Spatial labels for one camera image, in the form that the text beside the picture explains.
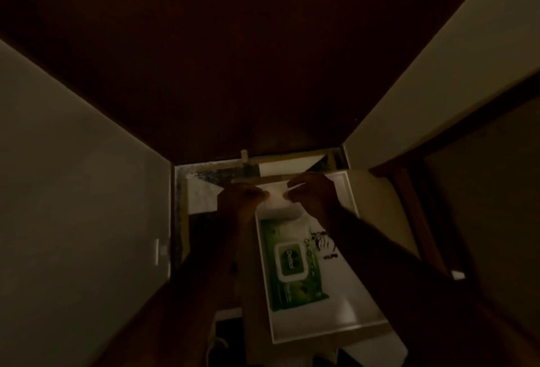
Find white wet wipe sheet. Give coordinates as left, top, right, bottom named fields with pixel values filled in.
left=255, top=182, right=308, bottom=212

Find green wet wipes packet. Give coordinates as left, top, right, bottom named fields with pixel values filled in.
left=259, top=218, right=330, bottom=312

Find person's left forearm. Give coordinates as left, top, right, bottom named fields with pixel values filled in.
left=95, top=221, right=258, bottom=367

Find person's right hand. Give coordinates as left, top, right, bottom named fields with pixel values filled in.
left=286, top=172, right=339, bottom=227

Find brown wooden door frame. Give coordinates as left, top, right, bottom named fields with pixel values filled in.
left=368, top=71, right=540, bottom=280

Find white rectangular tray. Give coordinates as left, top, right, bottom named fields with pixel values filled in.
left=254, top=170, right=390, bottom=345

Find dark brown wooden door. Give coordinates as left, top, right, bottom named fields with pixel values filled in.
left=0, top=0, right=501, bottom=166

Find person's left hand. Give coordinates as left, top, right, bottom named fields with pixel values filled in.
left=216, top=182, right=271, bottom=229

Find person's right forearm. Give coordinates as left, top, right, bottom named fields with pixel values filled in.
left=323, top=211, right=540, bottom=367

